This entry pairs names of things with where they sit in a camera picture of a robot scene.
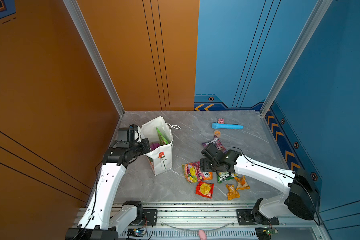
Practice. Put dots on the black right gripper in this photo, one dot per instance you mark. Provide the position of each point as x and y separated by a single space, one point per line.
203 163

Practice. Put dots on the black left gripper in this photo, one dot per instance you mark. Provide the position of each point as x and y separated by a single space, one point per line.
145 143

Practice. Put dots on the orange Fox's candy bag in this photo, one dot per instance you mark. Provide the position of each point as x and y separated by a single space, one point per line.
194 174

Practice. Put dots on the purple grape candy bag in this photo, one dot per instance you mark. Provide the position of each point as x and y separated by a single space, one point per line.
154 146

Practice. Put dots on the white floral paper bag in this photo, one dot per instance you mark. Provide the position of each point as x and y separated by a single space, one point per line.
161 158

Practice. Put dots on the green Lays chips bag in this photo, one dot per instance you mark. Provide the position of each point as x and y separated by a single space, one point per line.
162 139

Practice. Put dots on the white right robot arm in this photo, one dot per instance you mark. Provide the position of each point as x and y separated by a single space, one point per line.
299 195

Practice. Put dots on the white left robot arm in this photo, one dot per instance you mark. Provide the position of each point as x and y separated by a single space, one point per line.
97 223

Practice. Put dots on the green lemon candy bag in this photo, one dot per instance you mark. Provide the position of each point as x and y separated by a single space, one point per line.
225 176

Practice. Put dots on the purple pink candy bag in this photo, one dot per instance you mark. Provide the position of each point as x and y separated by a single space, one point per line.
217 143

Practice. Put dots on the small orange round cookie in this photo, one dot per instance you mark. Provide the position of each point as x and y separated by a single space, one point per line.
217 133

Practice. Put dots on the red yellow snack packet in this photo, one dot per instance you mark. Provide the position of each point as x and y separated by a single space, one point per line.
205 190

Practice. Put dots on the blue toy microphone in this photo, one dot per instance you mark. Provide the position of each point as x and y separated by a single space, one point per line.
226 126

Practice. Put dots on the orange snack packet right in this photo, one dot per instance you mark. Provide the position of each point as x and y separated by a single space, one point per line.
242 183

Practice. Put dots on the orange snack packet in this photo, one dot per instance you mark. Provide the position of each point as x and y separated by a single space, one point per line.
242 183
232 192

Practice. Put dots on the orange snack packet left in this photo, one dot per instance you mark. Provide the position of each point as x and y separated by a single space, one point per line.
232 192

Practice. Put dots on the circuit board right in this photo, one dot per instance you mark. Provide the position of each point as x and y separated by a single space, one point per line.
266 234

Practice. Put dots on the green circuit board left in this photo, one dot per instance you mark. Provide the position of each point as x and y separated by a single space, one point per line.
136 233

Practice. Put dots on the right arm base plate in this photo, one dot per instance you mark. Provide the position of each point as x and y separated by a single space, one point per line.
246 216

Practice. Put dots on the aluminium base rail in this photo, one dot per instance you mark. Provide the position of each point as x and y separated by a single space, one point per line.
218 220

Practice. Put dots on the pink object on rail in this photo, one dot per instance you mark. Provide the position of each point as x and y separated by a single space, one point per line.
202 235

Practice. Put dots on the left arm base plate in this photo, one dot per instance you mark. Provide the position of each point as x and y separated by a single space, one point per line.
146 216

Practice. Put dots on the aluminium corner post left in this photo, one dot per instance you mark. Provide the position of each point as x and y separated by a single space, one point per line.
89 42

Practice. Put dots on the aluminium corner post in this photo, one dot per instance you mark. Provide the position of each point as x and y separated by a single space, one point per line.
307 32
89 42

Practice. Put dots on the aluminium corner post right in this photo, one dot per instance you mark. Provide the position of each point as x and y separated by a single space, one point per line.
307 32

